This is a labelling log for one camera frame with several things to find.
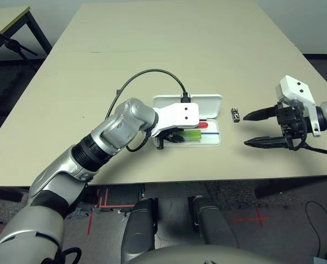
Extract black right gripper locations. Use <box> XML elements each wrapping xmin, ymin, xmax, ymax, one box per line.
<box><xmin>242</xmin><ymin>101</ymin><xmax>307</xmax><ymax>151</ymax></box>

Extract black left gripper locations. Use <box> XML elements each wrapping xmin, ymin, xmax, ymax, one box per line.
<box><xmin>157</xmin><ymin>126</ymin><xmax>187</xmax><ymax>151</ymax></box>

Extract green highlighter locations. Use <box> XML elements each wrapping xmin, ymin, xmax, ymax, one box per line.
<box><xmin>179</xmin><ymin>130</ymin><xmax>203</xmax><ymax>142</ymax></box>

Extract small black white eraser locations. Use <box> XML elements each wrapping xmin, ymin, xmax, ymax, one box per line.
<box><xmin>230</xmin><ymin>107</ymin><xmax>241</xmax><ymax>123</ymax></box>

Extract white plastic pencil case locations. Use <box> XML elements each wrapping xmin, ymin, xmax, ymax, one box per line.
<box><xmin>152</xmin><ymin>93</ymin><xmax>223</xmax><ymax>147</ymax></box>

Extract red floor tape cross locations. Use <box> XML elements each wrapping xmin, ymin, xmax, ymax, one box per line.
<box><xmin>231</xmin><ymin>207</ymin><xmax>270</xmax><ymax>228</ymax></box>

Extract dark grey robot right leg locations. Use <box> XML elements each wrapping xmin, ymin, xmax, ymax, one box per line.
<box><xmin>191</xmin><ymin>195</ymin><xmax>240</xmax><ymax>249</ymax></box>

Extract dark grey robot leg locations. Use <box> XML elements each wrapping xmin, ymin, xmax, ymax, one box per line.
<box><xmin>120</xmin><ymin>197</ymin><xmax>159</xmax><ymax>262</ymax></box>
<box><xmin>191</xmin><ymin>195</ymin><xmax>240</xmax><ymax>249</ymax></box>

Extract red floor tape lines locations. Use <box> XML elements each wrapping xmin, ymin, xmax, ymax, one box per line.
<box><xmin>87</xmin><ymin>188</ymin><xmax>134</xmax><ymax>237</ymax></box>

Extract dark grey robot left leg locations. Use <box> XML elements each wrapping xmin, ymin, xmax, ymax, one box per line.
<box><xmin>120</xmin><ymin>197</ymin><xmax>159</xmax><ymax>262</ymax></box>

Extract grey robot torso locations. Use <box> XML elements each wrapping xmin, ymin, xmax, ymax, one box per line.
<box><xmin>130</xmin><ymin>243</ymin><xmax>263</xmax><ymax>264</ymax></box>

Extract black tripod stand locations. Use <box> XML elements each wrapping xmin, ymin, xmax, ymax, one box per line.
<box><xmin>0</xmin><ymin>25</ymin><xmax>40</xmax><ymax>70</ymax></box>

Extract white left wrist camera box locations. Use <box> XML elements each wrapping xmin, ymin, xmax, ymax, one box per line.
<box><xmin>151</xmin><ymin>102</ymin><xmax>201</xmax><ymax>139</ymax></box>

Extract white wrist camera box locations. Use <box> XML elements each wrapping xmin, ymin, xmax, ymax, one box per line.
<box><xmin>151</xmin><ymin>102</ymin><xmax>201</xmax><ymax>139</ymax></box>
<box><xmin>274</xmin><ymin>74</ymin><xmax>322</xmax><ymax>138</ymax></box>

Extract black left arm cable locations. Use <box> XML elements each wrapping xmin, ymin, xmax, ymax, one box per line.
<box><xmin>106</xmin><ymin>68</ymin><xmax>192</xmax><ymax>153</ymax></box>

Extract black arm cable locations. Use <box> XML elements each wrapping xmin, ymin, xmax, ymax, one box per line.
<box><xmin>106</xmin><ymin>68</ymin><xmax>192</xmax><ymax>153</ymax></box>
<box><xmin>300</xmin><ymin>136</ymin><xmax>327</xmax><ymax>158</ymax></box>

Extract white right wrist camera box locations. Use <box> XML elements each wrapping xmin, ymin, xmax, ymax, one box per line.
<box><xmin>274</xmin><ymin>74</ymin><xmax>322</xmax><ymax>138</ymax></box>

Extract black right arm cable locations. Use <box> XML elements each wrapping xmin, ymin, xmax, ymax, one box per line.
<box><xmin>300</xmin><ymin>136</ymin><xmax>327</xmax><ymax>158</ymax></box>

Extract beige side table black frame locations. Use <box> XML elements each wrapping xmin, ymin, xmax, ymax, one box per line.
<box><xmin>0</xmin><ymin>5</ymin><xmax>53</xmax><ymax>63</ymax></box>

